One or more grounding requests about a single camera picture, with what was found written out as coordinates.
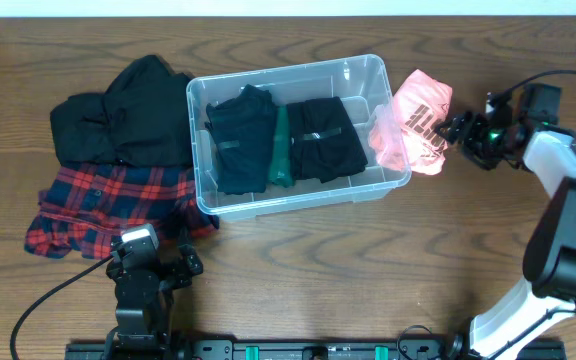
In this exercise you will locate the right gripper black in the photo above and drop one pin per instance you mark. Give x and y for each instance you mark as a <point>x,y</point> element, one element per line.
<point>473,121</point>

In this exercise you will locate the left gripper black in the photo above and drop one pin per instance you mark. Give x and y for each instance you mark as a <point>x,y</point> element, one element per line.
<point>181,277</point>

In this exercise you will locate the pink printed shirt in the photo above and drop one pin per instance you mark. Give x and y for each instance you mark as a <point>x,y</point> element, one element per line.
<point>403,134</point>

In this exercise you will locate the black garment with tape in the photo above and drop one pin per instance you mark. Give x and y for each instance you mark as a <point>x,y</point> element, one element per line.
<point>325,144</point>

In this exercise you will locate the dark green garment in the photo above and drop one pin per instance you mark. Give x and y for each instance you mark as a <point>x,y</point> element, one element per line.
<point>280,167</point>

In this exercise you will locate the navy garment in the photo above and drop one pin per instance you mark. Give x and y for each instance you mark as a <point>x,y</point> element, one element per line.
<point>243,129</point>

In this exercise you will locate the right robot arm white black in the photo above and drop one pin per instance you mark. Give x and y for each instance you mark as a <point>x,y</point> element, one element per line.
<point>546,292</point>

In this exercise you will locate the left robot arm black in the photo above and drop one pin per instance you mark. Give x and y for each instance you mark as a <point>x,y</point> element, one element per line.
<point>144,287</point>

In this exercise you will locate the clear plastic storage bin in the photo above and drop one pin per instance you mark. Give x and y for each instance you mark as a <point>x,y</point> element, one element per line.
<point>360,82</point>

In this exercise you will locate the red navy plaid shirt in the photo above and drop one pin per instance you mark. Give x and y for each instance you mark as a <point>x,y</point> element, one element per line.
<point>89,206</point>

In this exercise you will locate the black garment left pile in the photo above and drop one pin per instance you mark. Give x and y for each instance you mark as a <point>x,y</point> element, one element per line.
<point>141,120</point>

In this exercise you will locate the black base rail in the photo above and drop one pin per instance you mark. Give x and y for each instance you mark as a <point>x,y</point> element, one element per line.
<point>413,347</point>

